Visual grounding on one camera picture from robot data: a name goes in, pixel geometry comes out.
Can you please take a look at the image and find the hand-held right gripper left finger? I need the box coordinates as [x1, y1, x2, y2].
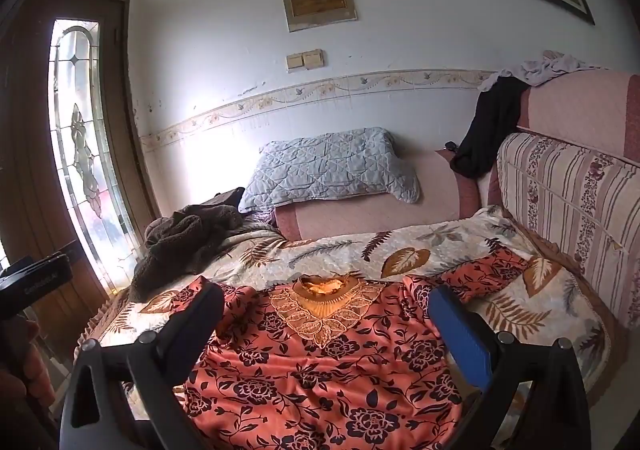
[57, 282, 226, 450]

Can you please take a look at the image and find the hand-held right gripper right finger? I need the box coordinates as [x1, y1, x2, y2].
[426, 284, 592, 450]

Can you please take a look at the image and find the orange floral print garment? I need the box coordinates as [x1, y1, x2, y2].
[172, 247, 531, 450]

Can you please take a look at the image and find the person's left hand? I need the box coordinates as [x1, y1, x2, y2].
[0, 317, 57, 412]

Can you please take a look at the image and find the dark brown fleece garment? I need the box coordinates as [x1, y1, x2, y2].
[131, 187, 247, 303]

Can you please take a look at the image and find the cream leaf print blanket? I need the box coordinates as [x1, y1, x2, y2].
[75, 205, 615, 433]

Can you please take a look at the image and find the wooden stained glass door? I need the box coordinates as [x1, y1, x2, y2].
[0, 0, 162, 366]

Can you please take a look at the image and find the striped floral sofa cushion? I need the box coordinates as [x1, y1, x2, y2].
[495, 132, 640, 331]

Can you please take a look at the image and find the grey quilted pillow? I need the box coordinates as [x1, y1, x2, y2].
[239, 127, 422, 213]

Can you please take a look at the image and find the black garment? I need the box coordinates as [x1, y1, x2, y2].
[449, 77, 531, 181]

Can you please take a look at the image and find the pale lilac cloth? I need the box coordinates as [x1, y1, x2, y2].
[477, 50, 609, 92]

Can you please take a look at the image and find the framed wall plaque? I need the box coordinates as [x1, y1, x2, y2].
[281, 0, 359, 33]

